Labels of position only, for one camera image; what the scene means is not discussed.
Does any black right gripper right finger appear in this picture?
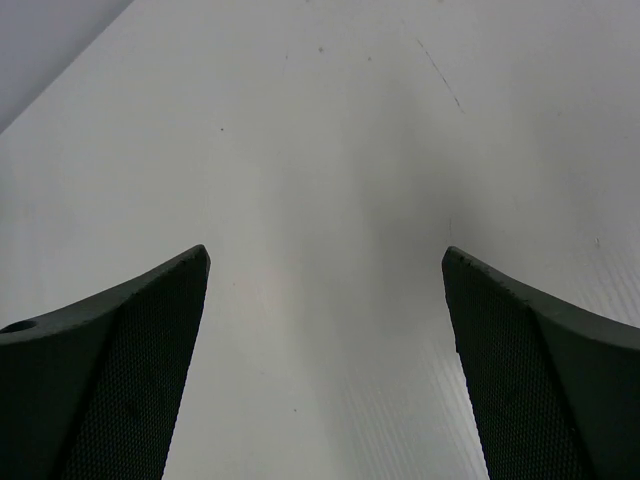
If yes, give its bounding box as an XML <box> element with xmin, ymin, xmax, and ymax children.
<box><xmin>441</xmin><ymin>247</ymin><xmax>639</xmax><ymax>479</ymax></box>

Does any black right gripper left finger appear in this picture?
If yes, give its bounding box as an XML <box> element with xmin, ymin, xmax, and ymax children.
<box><xmin>1</xmin><ymin>245</ymin><xmax>210</xmax><ymax>479</ymax></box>

